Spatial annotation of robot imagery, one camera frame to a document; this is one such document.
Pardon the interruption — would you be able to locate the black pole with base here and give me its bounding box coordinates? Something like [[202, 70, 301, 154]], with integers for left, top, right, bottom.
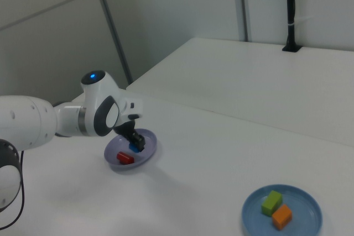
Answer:
[[282, 0, 302, 53]]

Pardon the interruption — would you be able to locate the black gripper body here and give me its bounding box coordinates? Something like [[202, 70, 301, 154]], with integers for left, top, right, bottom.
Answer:
[[114, 119, 138, 143]]

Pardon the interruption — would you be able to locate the white neighbouring table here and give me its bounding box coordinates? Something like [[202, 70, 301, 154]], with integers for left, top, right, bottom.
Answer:
[[126, 36, 354, 148]]

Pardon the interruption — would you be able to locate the grey partition post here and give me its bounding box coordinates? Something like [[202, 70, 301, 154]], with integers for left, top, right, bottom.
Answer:
[[88, 0, 134, 85], [237, 0, 253, 42]]

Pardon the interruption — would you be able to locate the orange rectangular block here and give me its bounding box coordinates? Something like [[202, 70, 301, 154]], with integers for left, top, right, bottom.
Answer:
[[272, 204, 293, 230]]

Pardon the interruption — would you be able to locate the purple plate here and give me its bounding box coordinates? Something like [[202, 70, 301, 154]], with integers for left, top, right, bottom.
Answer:
[[103, 128, 158, 171]]

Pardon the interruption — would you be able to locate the green rectangular block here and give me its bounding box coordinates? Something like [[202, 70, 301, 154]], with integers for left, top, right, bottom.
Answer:
[[261, 190, 283, 217]]

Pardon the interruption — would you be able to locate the blue plate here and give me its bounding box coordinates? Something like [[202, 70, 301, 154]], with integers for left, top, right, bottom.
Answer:
[[241, 184, 323, 236]]

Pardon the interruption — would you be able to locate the white cable tie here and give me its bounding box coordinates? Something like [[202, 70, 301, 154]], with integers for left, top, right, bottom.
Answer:
[[287, 16, 315, 27]]

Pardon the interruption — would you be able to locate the red cylinder block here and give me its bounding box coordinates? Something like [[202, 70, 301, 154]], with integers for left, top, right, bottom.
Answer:
[[116, 151, 135, 165]]

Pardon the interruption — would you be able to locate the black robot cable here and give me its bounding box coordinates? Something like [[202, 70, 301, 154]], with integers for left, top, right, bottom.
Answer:
[[0, 149, 26, 231]]

